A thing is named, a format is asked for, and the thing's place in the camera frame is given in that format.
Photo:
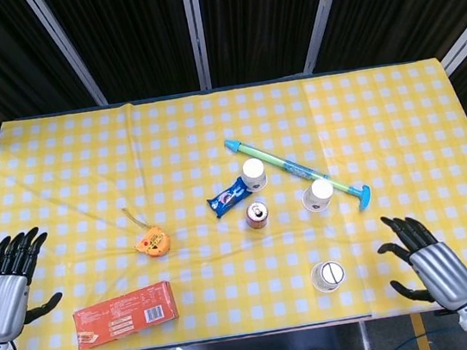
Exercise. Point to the white paper cup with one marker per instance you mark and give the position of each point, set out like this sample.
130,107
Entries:
318,195
328,275
254,174

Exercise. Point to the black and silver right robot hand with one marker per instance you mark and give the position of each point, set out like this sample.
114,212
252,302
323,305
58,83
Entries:
445,275

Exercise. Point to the blue cookie packet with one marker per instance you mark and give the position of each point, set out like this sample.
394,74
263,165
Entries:
228,197

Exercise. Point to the yellow white checkered tablecloth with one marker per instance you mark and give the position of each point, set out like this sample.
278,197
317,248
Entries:
208,117

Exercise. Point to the orange tape measure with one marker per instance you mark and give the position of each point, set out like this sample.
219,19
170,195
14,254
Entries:
154,243

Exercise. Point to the orange cardboard box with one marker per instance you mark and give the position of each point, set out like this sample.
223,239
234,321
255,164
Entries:
124,314

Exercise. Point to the green blue water squirter toy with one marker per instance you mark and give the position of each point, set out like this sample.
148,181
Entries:
284,167

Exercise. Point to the red soda can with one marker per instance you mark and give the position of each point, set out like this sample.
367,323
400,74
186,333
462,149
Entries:
257,216

